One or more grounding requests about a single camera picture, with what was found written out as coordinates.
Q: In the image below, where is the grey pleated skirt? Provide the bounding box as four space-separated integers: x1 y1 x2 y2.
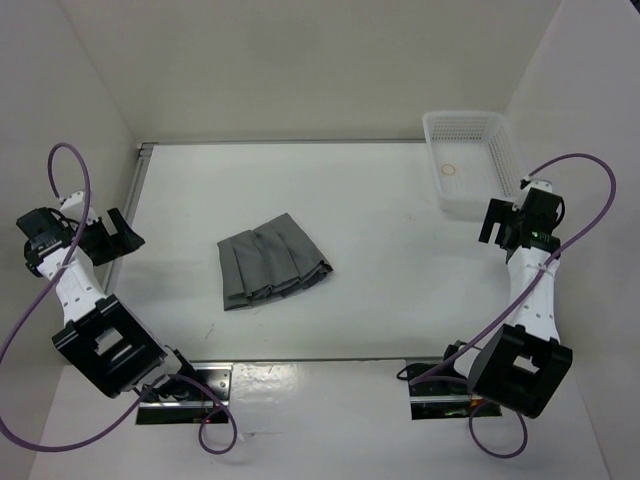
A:
218 213 333 311

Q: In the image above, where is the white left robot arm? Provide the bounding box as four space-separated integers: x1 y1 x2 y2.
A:
52 208 199 402

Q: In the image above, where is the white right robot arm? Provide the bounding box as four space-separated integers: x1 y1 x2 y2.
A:
437 180 573 419

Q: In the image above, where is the white plastic basket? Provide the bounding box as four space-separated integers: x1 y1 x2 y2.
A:
422 110 524 221

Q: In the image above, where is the orange rubber band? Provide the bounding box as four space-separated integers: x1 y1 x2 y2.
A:
440 163 456 176

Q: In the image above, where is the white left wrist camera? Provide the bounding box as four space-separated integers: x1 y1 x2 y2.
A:
59 190 101 226

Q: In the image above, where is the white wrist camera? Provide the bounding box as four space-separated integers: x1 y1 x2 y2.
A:
520 175 553 193
59 190 101 226

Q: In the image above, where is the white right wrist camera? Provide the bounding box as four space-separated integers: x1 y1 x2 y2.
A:
520 175 553 193

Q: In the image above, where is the white aluminium table rail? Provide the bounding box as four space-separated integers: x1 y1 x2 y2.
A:
103 142 156 294

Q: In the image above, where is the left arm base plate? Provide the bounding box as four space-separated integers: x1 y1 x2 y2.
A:
135 362 233 426

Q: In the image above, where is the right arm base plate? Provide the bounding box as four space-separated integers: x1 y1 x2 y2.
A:
396 359 502 421

